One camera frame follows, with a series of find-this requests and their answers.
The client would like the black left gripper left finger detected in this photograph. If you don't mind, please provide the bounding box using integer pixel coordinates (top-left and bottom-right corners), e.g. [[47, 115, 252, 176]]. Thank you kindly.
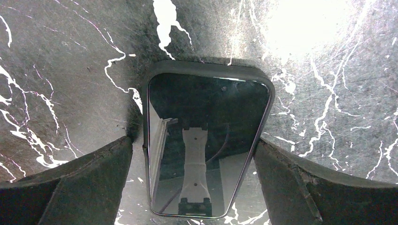
[[0, 136, 133, 225]]

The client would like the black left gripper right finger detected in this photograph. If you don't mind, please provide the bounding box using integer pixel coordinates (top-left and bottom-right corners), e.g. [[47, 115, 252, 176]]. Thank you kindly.
[[254, 139, 398, 225]]

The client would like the black phone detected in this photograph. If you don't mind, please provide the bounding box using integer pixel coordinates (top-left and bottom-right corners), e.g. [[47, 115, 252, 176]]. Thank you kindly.
[[143, 60, 275, 218]]

